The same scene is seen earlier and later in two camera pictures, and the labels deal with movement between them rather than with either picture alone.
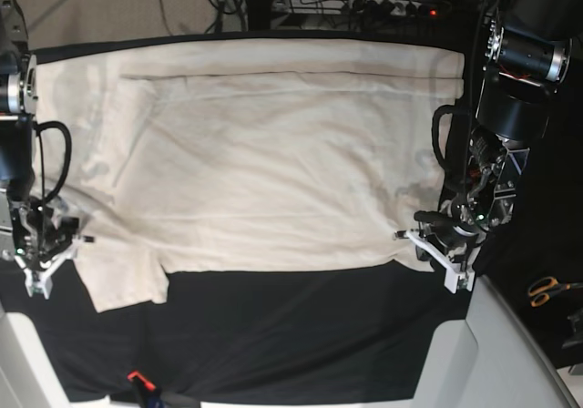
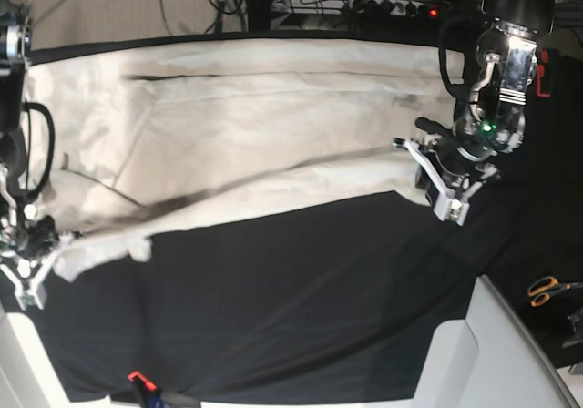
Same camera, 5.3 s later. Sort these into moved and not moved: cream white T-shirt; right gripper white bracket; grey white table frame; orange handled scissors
Moved: right gripper white bracket
Not moved: orange handled scissors; grey white table frame; cream white T-shirt
